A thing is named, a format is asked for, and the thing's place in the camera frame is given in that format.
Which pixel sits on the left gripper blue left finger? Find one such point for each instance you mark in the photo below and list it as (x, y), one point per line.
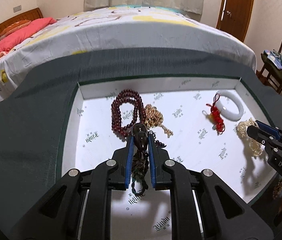
(129, 160)

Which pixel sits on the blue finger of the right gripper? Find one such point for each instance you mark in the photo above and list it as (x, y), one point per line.
(273, 131)
(259, 141)

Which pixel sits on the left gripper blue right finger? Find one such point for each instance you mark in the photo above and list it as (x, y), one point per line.
(151, 151)

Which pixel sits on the black pendant with braided cord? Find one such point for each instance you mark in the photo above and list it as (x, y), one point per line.
(140, 162)

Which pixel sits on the red knot tassel charm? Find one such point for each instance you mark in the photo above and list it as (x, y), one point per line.
(214, 116)

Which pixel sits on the green white jewelry box tray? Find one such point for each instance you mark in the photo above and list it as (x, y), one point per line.
(186, 132)

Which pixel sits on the white jade bangle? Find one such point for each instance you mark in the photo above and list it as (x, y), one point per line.
(229, 105)

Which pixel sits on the wooden chair with clothes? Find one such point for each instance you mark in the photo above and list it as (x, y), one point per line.
(271, 71)

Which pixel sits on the brown wooden door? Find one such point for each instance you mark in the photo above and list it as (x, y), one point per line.
(234, 17)

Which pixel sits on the bed with white patterned sheet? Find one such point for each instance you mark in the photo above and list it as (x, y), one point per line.
(114, 28)

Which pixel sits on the pink pillow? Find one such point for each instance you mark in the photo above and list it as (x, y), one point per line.
(20, 35)

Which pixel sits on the orange pillow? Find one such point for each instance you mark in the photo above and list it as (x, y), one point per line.
(13, 28)

